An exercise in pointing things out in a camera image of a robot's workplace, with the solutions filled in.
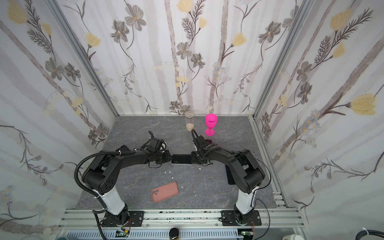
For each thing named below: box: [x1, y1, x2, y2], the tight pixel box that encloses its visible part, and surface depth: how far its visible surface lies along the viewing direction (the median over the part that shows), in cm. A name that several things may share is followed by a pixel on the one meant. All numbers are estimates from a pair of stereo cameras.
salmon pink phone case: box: [151, 181, 179, 203], surface depth 85 cm
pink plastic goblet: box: [204, 113, 218, 137], surface depth 104 cm
